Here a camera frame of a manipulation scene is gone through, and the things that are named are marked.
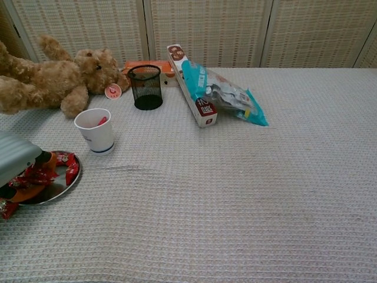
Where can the left robot hand grey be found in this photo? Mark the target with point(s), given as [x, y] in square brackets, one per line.
[17, 153]

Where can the red candy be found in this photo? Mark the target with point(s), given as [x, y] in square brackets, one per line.
[72, 174]
[64, 159]
[102, 121]
[7, 209]
[36, 178]
[17, 183]

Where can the silver metal plate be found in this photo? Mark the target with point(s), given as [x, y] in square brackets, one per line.
[59, 188]

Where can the white paper cup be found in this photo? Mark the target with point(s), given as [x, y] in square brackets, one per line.
[100, 138]

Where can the brown teddy bear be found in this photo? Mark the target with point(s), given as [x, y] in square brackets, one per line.
[53, 79]

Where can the black mesh pen holder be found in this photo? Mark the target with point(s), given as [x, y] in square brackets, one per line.
[147, 88]

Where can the orange cardboard box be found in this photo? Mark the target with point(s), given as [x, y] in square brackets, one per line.
[165, 68]

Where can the long white wrap box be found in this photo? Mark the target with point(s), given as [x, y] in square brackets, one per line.
[206, 116]

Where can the teal snack bag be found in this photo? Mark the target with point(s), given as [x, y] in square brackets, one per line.
[224, 94]

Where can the grey waffle tablecloth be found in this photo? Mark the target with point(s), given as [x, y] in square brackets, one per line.
[235, 191]

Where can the beige woven folding screen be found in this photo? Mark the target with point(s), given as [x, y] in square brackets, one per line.
[206, 29]

